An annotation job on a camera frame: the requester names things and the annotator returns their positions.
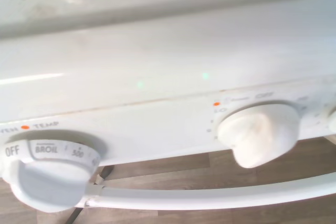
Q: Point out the white oven door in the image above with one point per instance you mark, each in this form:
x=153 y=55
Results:
x=210 y=197

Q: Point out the white burner knob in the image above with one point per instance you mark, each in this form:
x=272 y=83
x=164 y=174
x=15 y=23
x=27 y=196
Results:
x=333 y=121
x=257 y=134

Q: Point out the white electric stove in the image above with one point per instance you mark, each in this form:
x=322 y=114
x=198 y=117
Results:
x=157 y=51

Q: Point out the large white oven temperature knob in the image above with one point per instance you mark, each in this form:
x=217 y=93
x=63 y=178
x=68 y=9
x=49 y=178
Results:
x=47 y=182

